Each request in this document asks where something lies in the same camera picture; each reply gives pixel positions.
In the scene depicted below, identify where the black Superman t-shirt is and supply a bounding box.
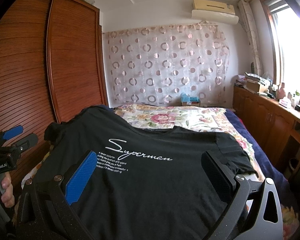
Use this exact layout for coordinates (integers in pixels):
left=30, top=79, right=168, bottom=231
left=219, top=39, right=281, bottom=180
left=34, top=106, right=254, bottom=239

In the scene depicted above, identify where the person's left hand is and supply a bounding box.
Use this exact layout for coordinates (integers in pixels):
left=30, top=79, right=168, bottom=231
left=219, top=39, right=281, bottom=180
left=1, top=172, right=15, bottom=208

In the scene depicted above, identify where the floral bedspread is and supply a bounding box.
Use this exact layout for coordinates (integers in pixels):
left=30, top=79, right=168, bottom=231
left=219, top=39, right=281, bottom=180
left=114, top=103, right=300, bottom=239

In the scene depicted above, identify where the wooden slatted wardrobe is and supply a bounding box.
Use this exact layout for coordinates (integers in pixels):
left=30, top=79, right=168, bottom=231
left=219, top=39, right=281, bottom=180
left=0, top=0, right=108, bottom=185

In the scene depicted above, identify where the wooden sideboard cabinet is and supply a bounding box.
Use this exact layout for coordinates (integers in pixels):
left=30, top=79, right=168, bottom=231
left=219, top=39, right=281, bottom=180
left=232, top=86, right=300, bottom=178

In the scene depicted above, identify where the blue tissue box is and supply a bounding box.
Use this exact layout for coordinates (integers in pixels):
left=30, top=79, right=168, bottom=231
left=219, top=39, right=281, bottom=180
left=180, top=93, right=200, bottom=107

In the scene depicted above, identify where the pink figurine on sideboard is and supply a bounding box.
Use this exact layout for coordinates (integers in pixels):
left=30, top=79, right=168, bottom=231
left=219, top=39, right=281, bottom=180
left=276, top=82, right=286, bottom=100

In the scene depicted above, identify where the pile of papers and boxes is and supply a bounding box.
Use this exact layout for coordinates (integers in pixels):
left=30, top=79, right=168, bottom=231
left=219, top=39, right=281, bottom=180
left=235, top=72, right=270, bottom=93

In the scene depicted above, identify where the sheer curtain with circles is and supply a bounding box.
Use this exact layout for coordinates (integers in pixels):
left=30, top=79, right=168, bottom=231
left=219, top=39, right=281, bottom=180
left=103, top=24, right=230, bottom=106

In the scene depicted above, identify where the rolled patterned window curtain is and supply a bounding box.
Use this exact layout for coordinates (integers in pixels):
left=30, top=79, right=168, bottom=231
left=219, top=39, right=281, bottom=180
left=238, top=0, right=263, bottom=76

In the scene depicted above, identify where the window with wooden frame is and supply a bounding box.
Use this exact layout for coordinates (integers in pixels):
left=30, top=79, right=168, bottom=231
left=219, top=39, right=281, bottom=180
left=260, top=0, right=300, bottom=96

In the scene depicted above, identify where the wall air conditioner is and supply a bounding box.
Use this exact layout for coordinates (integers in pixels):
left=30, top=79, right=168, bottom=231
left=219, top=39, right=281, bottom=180
left=191, top=0, right=239, bottom=25

